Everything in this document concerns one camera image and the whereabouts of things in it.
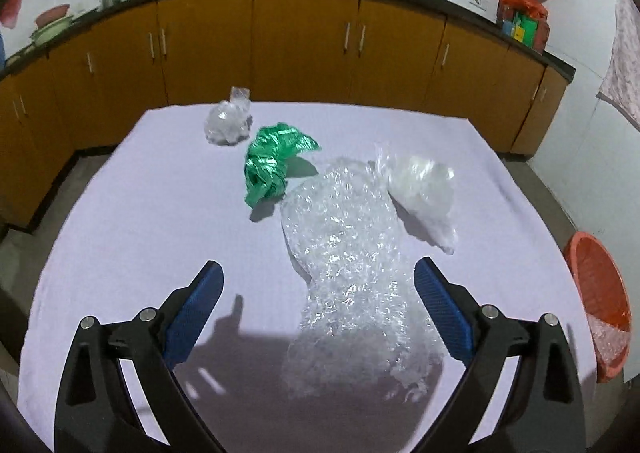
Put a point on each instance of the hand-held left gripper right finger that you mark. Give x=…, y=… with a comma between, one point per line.
x=442, y=313

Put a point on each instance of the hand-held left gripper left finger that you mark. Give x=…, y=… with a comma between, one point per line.
x=197, y=313

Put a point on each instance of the clear bubble wrap sheet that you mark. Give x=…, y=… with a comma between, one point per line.
x=350, y=273

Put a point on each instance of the orange plastic mesh basket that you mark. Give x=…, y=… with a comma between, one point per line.
x=572, y=258

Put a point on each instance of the white tablecloth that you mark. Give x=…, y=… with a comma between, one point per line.
x=150, y=233

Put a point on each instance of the green plastic bag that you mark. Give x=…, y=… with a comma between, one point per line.
x=270, y=158

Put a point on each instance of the small clear plastic bag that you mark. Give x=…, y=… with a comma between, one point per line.
x=227, y=123

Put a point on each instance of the wooden lower cabinets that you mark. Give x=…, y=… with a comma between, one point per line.
x=300, y=48

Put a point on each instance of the yellow box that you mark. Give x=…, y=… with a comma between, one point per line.
x=520, y=34

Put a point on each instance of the blue box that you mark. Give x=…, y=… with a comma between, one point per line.
x=508, y=28

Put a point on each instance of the black countertop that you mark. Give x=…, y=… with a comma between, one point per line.
x=450, y=3

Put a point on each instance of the pink floral cloth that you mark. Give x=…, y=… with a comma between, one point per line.
x=622, y=58

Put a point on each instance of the green bowl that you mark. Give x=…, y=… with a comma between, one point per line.
x=47, y=32

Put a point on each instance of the pink bowl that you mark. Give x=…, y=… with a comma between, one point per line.
x=52, y=15

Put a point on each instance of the hanging red plastic bag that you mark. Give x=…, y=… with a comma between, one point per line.
x=12, y=5

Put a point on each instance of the white wall socket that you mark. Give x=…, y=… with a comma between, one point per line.
x=477, y=1

